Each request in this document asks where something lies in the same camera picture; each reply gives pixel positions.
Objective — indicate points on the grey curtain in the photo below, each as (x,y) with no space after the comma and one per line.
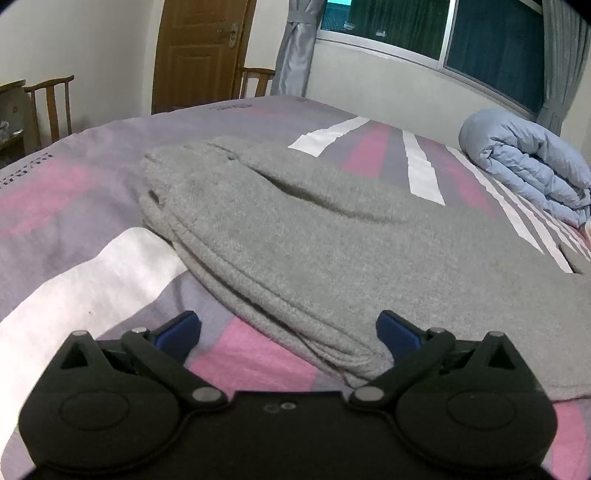
(295,46)
(565,60)

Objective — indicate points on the sliding glass window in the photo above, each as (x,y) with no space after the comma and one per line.
(415,25)

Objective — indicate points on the striped pink purple bed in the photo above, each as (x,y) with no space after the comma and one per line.
(69,217)

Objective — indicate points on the light blue folded duvet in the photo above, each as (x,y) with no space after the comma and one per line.
(526,166)

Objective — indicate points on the wooden chair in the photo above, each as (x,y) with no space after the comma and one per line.
(257,82)
(51,108)

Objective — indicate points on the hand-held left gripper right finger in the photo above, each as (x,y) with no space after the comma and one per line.
(398,333)

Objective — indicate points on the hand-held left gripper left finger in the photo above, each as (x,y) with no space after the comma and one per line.
(178,330)

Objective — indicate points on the brown wooden door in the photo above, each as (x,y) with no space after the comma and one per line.
(198,50)

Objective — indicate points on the grey pants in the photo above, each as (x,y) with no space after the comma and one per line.
(351,249)

